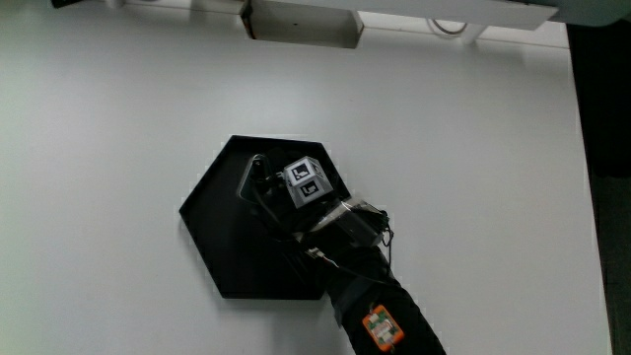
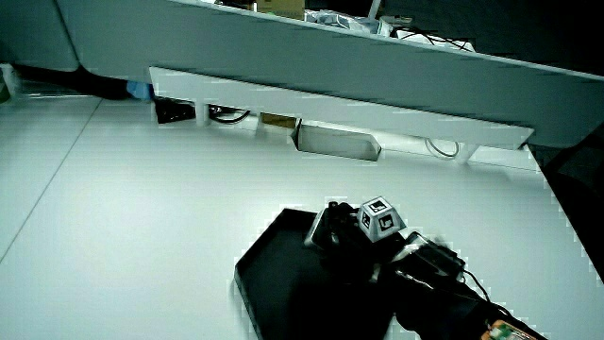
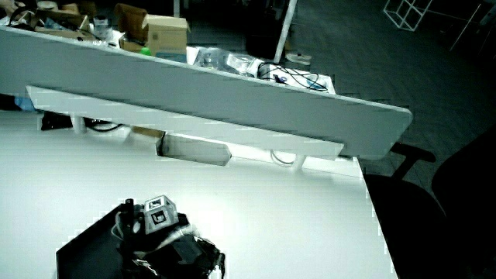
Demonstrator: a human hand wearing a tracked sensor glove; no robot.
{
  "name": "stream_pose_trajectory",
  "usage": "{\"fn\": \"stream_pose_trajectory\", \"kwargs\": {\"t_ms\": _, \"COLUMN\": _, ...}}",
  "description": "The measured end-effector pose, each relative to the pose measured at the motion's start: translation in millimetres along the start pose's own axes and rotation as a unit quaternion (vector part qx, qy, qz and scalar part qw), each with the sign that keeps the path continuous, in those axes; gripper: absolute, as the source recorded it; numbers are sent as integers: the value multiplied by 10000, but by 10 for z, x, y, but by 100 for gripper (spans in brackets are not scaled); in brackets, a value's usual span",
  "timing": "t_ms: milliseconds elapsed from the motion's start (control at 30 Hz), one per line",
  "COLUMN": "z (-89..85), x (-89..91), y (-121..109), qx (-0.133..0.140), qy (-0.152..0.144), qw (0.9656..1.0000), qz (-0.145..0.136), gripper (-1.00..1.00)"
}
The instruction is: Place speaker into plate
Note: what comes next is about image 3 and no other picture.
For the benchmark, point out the white desk divider panel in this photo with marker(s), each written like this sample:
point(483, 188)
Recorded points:
point(201, 97)

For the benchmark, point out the clear plastic bag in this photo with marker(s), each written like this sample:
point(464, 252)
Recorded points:
point(226, 61)

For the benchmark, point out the white shoe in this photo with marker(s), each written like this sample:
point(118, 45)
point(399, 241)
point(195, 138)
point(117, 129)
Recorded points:
point(298, 58)

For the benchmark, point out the white pole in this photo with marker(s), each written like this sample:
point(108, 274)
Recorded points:
point(284, 31)

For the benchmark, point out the closed cardboard box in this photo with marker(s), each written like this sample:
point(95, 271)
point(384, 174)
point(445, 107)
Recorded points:
point(167, 36)

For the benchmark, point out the green bottle cap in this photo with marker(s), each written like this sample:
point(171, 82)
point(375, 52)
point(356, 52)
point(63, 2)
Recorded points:
point(145, 51)

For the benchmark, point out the open cardboard box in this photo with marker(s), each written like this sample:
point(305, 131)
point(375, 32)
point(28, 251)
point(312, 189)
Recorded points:
point(131, 21)

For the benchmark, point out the clear plastic cup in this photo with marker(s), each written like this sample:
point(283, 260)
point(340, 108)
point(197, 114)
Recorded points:
point(101, 26)

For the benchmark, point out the black office chair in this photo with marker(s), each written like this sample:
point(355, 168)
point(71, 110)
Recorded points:
point(418, 232)

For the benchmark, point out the flat cardboard box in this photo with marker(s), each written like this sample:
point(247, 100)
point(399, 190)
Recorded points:
point(62, 17)

